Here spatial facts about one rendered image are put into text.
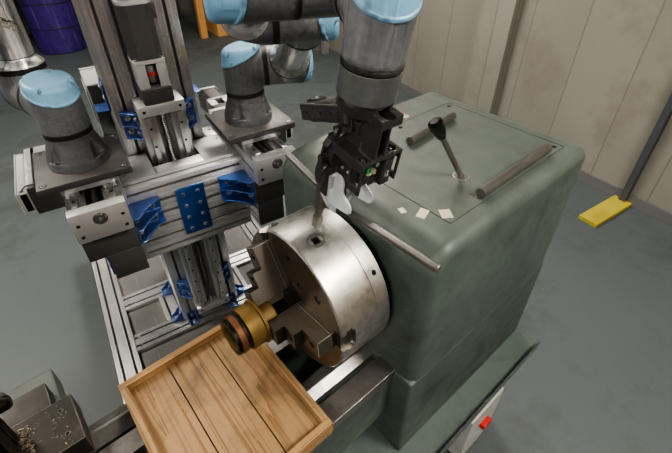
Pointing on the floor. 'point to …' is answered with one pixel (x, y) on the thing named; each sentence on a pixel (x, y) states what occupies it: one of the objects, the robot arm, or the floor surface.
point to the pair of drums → (48, 8)
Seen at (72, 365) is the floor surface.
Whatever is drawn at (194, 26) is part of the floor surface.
